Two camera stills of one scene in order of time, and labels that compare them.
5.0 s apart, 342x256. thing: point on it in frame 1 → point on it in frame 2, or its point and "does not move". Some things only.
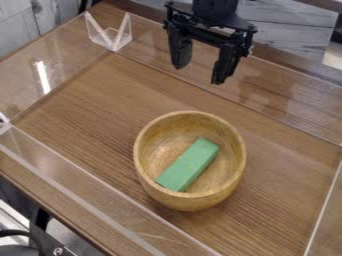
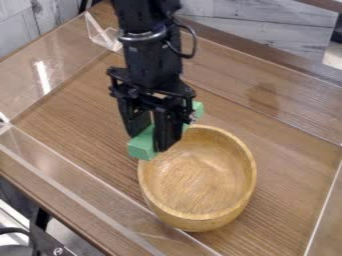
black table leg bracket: [40, 238] does not move
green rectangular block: [181, 173] → [142, 144]
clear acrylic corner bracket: [110, 38] does not move
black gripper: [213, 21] → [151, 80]
